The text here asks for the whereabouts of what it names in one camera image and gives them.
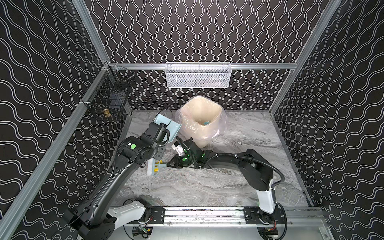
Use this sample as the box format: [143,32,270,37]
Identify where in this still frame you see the light teal plastic dustpan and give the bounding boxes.
[153,114,182,143]

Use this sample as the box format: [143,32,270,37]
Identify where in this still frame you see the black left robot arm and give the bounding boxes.
[63,122,171,240]

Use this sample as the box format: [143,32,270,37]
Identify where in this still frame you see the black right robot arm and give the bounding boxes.
[167,137,285,215]

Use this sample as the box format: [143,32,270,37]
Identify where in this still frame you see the clear plastic bin liner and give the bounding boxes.
[175,95,228,142]

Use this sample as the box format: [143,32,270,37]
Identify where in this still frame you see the cream plastic waste bin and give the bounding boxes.
[179,95,223,148]

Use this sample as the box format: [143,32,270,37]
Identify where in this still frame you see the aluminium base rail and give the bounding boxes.
[108,203,326,228]

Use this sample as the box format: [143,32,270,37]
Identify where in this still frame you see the white wire mesh basket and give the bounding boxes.
[165,62,232,89]

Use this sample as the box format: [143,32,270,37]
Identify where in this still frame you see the black wire basket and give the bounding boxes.
[84,65,137,123]

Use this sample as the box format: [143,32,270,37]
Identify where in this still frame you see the aluminium rear frame bar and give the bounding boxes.
[110,62,298,71]

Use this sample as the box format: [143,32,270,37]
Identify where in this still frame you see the aluminium frame bar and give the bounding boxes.
[110,62,298,71]
[1,62,109,240]

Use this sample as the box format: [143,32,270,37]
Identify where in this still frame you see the aluminium left frame bar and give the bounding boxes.
[1,62,109,240]

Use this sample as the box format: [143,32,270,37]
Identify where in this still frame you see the aluminium corner frame post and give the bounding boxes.
[73,0,111,64]

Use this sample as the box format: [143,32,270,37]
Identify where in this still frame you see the aluminium right frame post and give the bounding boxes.
[269,0,342,116]

